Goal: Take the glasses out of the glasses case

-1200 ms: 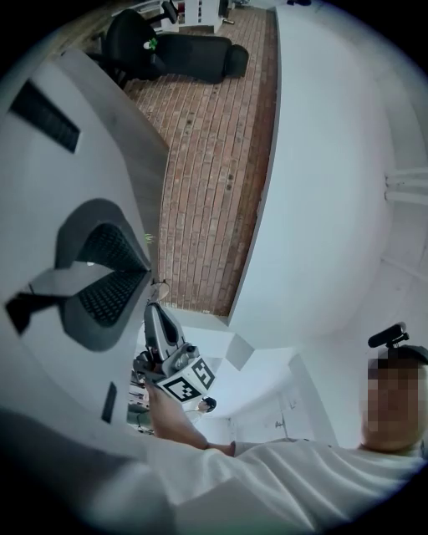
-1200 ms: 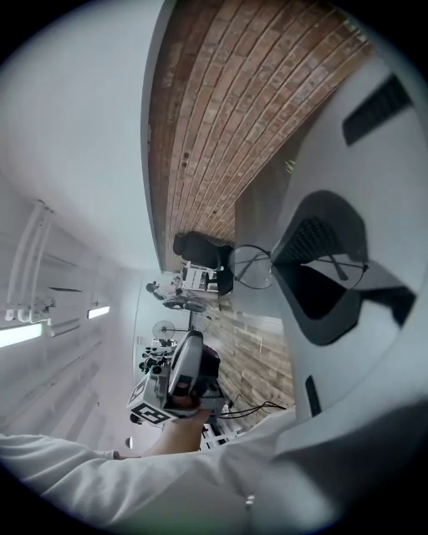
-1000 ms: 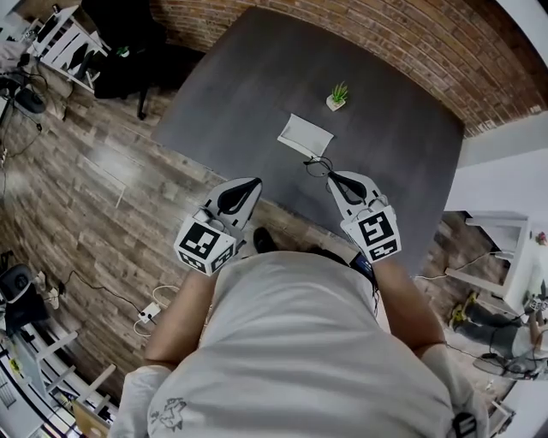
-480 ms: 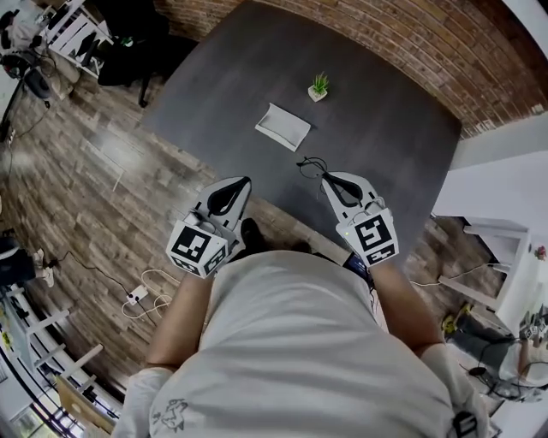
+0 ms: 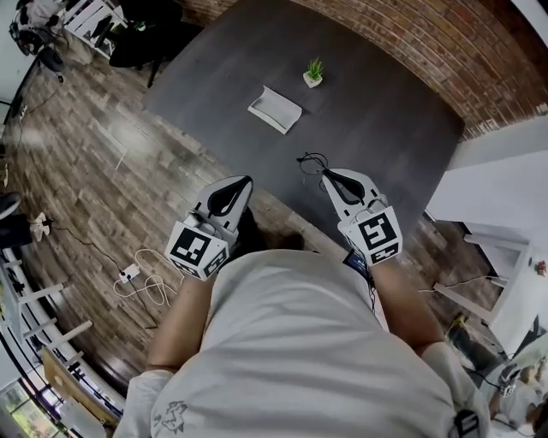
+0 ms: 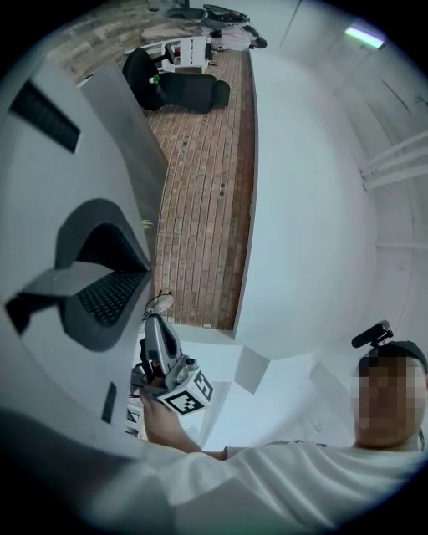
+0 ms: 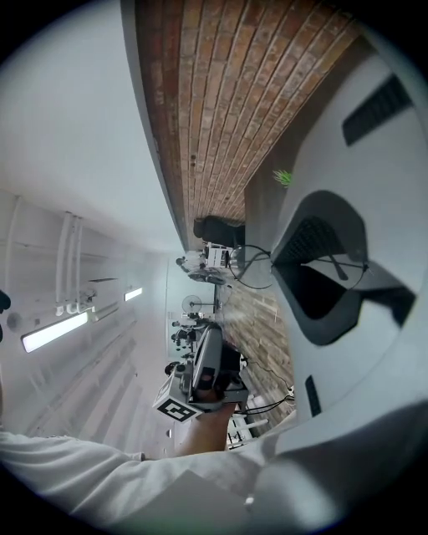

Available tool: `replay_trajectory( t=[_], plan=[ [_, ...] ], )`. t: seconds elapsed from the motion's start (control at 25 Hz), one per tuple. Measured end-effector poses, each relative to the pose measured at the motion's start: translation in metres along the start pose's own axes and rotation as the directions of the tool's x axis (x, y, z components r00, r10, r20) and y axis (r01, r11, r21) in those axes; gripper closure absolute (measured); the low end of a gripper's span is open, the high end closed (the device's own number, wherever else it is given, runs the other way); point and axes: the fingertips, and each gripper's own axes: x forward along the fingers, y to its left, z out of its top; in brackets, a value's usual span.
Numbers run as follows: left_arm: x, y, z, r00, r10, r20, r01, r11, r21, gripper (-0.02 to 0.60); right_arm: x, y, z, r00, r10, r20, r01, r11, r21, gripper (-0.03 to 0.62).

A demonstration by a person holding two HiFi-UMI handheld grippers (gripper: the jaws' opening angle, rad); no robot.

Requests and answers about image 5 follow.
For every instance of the red flower decoration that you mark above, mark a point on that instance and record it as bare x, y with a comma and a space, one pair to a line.
540, 268

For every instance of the wooden board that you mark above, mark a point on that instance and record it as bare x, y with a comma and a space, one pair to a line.
73, 385

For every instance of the black office chair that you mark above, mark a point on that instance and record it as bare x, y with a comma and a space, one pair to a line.
145, 40

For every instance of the white side table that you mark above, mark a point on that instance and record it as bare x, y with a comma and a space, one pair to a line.
492, 278

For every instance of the dark hip pouch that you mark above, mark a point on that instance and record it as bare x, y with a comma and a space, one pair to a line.
357, 263

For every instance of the person's black shoe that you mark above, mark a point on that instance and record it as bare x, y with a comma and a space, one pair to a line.
252, 231
291, 243

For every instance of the white frame desk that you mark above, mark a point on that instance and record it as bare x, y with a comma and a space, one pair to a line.
30, 299

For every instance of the person's right forearm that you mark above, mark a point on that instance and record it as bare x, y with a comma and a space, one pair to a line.
406, 308

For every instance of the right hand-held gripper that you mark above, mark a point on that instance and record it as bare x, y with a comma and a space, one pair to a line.
379, 233

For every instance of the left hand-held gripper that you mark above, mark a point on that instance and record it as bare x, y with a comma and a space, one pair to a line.
188, 250

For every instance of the small potted plant round pot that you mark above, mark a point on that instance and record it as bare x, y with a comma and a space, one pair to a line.
139, 26

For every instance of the person's left forearm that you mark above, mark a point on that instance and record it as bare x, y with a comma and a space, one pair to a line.
180, 325

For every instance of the black and white equipment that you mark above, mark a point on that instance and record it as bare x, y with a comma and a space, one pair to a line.
32, 25

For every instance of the black waist device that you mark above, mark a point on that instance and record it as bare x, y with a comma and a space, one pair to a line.
466, 424

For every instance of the person's white t-shirt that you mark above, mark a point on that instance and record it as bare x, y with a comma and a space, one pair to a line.
299, 350

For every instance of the white shelf unit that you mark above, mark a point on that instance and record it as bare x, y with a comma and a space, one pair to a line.
92, 23

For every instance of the small potted green plant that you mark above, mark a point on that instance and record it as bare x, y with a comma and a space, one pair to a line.
313, 76

